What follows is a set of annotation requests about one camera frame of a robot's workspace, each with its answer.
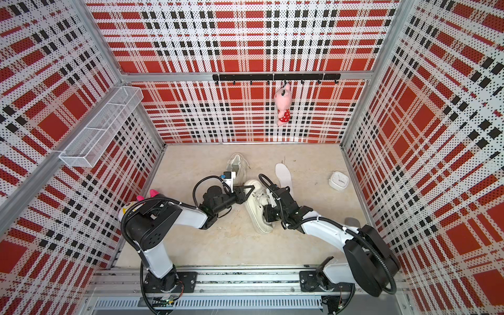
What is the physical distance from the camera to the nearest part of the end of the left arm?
728 millimetres

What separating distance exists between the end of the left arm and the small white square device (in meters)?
0.47

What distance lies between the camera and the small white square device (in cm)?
100

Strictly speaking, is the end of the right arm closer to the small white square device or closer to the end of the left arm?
the end of the left arm
